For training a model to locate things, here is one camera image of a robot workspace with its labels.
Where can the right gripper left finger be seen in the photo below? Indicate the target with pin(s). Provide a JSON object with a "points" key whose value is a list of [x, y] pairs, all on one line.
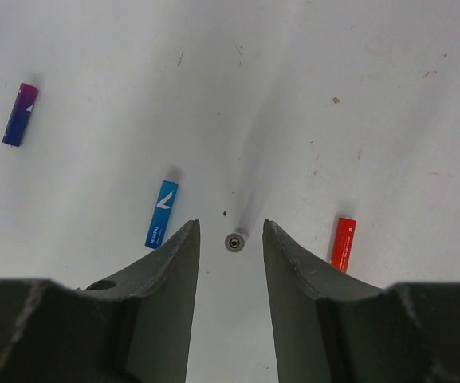
{"points": [[148, 310]]}

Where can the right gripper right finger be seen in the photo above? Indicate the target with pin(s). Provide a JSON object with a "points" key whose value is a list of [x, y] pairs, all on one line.
{"points": [[301, 288]]}

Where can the grey silver battery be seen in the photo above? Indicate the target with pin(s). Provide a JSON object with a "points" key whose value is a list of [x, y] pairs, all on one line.
{"points": [[236, 240]]}

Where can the red orange battery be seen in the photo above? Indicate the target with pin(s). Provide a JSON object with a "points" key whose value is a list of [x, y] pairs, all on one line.
{"points": [[342, 243]]}

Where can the light blue battery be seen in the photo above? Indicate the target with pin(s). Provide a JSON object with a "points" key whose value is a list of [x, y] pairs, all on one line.
{"points": [[163, 207]]}

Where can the purple blue battery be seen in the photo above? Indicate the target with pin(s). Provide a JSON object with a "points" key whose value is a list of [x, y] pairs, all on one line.
{"points": [[20, 115]]}

